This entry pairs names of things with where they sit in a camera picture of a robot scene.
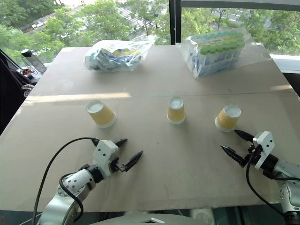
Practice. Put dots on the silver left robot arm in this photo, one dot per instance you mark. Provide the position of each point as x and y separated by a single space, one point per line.
75 181

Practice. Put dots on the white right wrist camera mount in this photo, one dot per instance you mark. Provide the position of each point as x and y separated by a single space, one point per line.
264 146

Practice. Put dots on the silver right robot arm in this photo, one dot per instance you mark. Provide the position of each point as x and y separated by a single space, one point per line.
288 192

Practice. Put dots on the dark cloth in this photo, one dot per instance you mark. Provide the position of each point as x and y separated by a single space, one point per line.
9 93

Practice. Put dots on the small red desk clutter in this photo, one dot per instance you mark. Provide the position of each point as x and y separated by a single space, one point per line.
27 71

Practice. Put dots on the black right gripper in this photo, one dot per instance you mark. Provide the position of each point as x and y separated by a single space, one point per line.
253 153

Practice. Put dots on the dark window frame post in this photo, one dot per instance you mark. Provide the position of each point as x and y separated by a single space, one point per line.
174 21

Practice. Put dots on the yellow white paper cup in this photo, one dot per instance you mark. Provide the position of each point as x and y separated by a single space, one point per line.
102 114
227 119
176 112

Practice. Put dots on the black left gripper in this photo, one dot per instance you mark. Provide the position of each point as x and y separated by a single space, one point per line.
116 166

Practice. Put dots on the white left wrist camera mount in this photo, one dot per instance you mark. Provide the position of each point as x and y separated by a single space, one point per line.
104 152

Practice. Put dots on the clear bag of blue packets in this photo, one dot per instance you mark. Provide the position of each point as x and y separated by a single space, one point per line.
117 57

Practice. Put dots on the wrapped pack of green-capped bottles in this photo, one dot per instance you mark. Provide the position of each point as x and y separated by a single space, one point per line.
215 54

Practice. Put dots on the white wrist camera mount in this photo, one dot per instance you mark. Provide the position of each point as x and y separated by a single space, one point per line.
104 152
264 146

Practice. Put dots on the clear bottle with black lid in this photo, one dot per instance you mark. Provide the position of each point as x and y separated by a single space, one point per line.
35 62

